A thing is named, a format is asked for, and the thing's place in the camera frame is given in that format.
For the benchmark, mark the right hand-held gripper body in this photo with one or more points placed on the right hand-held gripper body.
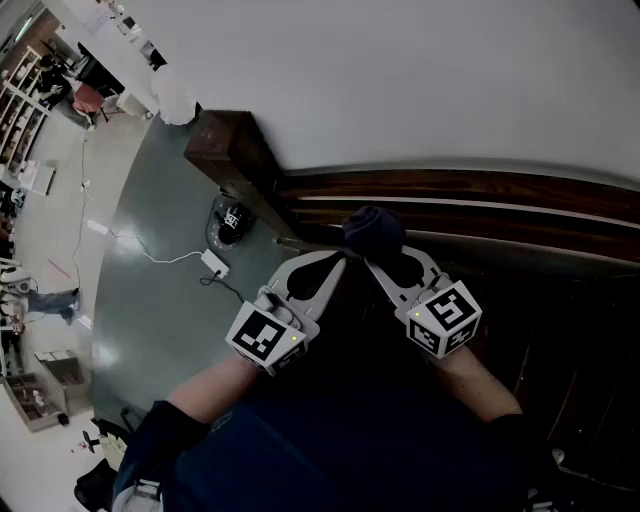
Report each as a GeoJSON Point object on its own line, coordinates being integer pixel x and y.
{"type": "Point", "coordinates": [445, 320]}

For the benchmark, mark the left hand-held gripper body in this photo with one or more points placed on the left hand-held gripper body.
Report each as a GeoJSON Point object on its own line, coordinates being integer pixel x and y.
{"type": "Point", "coordinates": [260, 337]}

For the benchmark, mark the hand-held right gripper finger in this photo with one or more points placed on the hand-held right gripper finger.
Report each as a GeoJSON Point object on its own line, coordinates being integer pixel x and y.
{"type": "Point", "coordinates": [387, 287]}
{"type": "Point", "coordinates": [429, 265]}

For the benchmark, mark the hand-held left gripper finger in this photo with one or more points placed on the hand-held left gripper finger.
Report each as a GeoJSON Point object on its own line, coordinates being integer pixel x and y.
{"type": "Point", "coordinates": [295, 262]}
{"type": "Point", "coordinates": [324, 292]}

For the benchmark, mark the dark purple cloth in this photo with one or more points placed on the dark purple cloth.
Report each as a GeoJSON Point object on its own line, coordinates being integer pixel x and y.
{"type": "Point", "coordinates": [372, 230]}

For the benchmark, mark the wooden stair handrail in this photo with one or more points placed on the wooden stair handrail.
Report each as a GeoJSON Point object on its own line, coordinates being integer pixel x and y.
{"type": "Point", "coordinates": [450, 187]}

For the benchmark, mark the person's left forearm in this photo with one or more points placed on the person's left forearm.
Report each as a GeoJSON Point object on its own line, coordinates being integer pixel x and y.
{"type": "Point", "coordinates": [215, 390]}

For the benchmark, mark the person's right forearm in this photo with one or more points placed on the person's right forearm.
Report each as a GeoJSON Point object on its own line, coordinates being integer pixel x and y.
{"type": "Point", "coordinates": [475, 385]}

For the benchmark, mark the round black floor robot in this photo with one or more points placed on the round black floor robot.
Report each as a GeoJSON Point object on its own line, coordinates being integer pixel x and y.
{"type": "Point", "coordinates": [230, 220]}

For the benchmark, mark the white power strip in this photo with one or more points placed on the white power strip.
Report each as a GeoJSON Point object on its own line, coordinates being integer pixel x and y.
{"type": "Point", "coordinates": [215, 262]}

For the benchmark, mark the person's dark blue shirt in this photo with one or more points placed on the person's dark blue shirt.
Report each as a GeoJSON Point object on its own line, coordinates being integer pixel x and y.
{"type": "Point", "coordinates": [325, 450]}

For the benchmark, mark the cardboard box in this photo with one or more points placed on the cardboard box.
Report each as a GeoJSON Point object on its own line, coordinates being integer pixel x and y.
{"type": "Point", "coordinates": [60, 372]}

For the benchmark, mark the black office chair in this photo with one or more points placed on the black office chair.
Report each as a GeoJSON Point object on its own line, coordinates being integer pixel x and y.
{"type": "Point", "coordinates": [97, 487]}

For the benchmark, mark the white bin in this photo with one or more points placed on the white bin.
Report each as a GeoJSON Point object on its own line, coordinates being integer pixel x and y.
{"type": "Point", "coordinates": [132, 105]}

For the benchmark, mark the red chair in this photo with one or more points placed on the red chair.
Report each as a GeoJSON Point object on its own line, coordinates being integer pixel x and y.
{"type": "Point", "coordinates": [87, 97]}

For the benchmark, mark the white flat box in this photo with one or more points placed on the white flat box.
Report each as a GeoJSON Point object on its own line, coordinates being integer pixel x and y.
{"type": "Point", "coordinates": [37, 177]}

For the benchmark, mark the white storage shelf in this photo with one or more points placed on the white storage shelf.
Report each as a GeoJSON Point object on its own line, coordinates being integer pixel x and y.
{"type": "Point", "coordinates": [20, 100]}

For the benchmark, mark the dark wooden newel post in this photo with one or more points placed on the dark wooden newel post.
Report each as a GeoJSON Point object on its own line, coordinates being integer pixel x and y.
{"type": "Point", "coordinates": [225, 145]}

